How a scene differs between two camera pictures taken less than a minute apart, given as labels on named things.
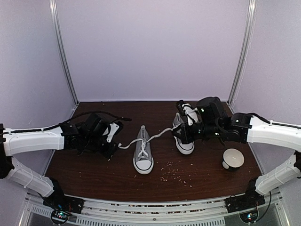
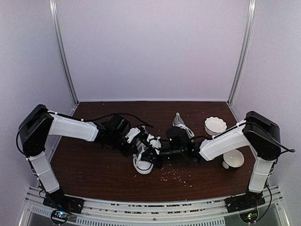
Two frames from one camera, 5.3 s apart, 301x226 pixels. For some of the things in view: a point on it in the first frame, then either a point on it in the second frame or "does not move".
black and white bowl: [233, 159] does not move
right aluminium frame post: [245, 50] does not move
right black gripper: [186, 138] to [158, 164]
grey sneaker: [143, 162] does not move
